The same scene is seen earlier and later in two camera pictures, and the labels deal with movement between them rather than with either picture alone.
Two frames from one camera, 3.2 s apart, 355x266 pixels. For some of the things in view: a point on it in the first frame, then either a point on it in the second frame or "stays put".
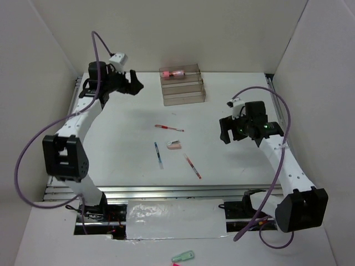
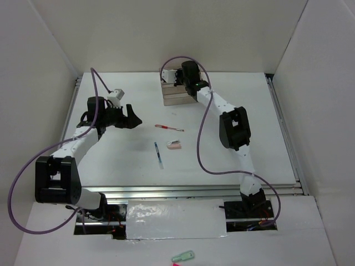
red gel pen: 170,128 stays put
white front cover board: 176,219 stays put
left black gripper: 132,87 to 130,122
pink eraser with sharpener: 175,144 stays put
